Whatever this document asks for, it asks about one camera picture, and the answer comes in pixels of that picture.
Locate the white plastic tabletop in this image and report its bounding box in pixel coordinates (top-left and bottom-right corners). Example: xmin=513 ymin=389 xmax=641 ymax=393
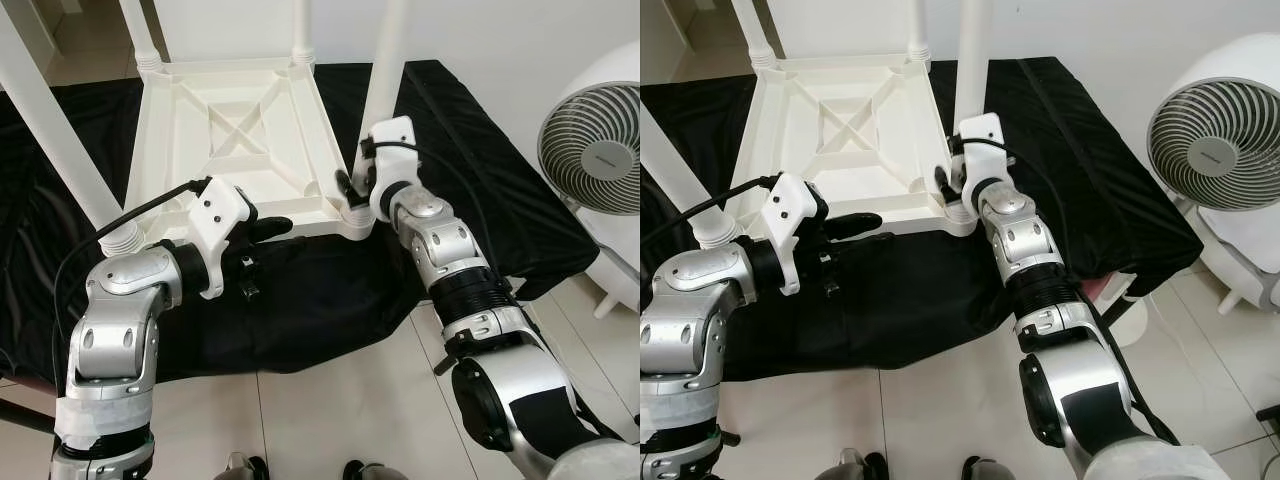
xmin=122 ymin=55 xmax=376 ymax=243
xmin=725 ymin=52 xmax=979 ymax=239

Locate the black tablecloth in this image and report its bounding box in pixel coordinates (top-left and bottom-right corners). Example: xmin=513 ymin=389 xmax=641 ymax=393
xmin=640 ymin=55 xmax=1206 ymax=381
xmin=0 ymin=58 xmax=601 ymax=386

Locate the white domed litter box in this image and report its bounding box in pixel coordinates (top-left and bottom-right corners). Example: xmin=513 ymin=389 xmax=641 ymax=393
xmin=1180 ymin=205 xmax=1280 ymax=316
xmin=580 ymin=210 xmax=640 ymax=319

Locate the grey robot left foot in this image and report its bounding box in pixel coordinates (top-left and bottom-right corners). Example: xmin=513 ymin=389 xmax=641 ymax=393
xmin=820 ymin=447 xmax=888 ymax=480
xmin=215 ymin=452 xmax=269 ymax=480

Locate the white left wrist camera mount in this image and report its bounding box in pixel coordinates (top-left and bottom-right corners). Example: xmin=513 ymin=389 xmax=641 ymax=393
xmin=188 ymin=177 xmax=256 ymax=299
xmin=760 ymin=172 xmax=829 ymax=296

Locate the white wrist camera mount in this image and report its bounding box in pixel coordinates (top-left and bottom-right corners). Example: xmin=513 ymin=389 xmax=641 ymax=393
xmin=362 ymin=116 xmax=419 ymax=223
xmin=760 ymin=172 xmax=829 ymax=296
xmin=955 ymin=112 xmax=1011 ymax=216
xmin=188 ymin=177 xmax=256 ymax=299

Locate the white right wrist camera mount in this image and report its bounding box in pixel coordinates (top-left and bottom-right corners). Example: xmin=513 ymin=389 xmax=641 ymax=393
xmin=955 ymin=112 xmax=1011 ymax=216
xmin=362 ymin=116 xmax=419 ymax=223

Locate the white pedestal fan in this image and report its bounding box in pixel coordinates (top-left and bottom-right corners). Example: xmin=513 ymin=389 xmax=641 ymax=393
xmin=537 ymin=40 xmax=640 ymax=216
xmin=1100 ymin=33 xmax=1280 ymax=346

